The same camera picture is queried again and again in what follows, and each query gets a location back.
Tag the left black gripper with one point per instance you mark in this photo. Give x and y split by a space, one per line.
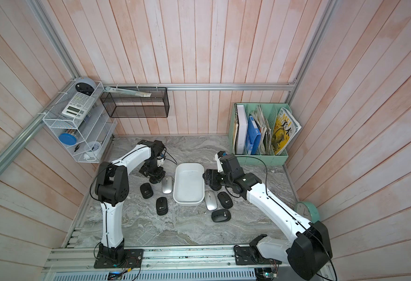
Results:
160 172

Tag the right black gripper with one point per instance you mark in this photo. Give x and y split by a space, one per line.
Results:
215 173

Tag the black mouse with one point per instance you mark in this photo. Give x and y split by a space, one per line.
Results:
155 180
162 206
225 200
146 190
222 215

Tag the silver mouse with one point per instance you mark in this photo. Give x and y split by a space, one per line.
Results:
167 185
210 200

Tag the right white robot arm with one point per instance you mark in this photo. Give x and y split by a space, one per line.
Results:
307 247

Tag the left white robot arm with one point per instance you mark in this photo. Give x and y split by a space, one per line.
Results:
112 188

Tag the white storage box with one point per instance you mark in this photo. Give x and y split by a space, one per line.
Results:
189 186

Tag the white book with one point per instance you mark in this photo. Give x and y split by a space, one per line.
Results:
242 130

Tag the blue folder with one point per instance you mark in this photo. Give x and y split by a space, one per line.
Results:
253 136

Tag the newspaper bundle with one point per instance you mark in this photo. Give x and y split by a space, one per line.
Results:
265 146

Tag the green file organizer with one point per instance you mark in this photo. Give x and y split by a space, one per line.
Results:
270 111

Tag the white cup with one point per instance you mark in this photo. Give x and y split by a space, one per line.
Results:
92 150

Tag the yellow magazine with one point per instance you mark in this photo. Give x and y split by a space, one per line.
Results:
285 129

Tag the blue lid jar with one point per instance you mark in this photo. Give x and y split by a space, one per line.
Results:
68 137

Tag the white calculator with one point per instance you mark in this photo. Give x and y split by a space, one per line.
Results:
79 106

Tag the green alarm clock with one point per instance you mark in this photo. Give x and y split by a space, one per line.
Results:
308 210

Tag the round grey speaker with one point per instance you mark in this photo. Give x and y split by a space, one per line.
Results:
85 85

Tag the black wire basket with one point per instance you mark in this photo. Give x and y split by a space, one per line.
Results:
136 102

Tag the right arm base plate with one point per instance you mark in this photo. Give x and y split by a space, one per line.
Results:
251 256

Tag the aluminium rail frame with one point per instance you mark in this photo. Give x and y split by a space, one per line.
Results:
176 263

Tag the white wire shelf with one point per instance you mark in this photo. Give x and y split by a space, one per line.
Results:
97 125

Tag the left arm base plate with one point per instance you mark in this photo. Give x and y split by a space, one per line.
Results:
131 258

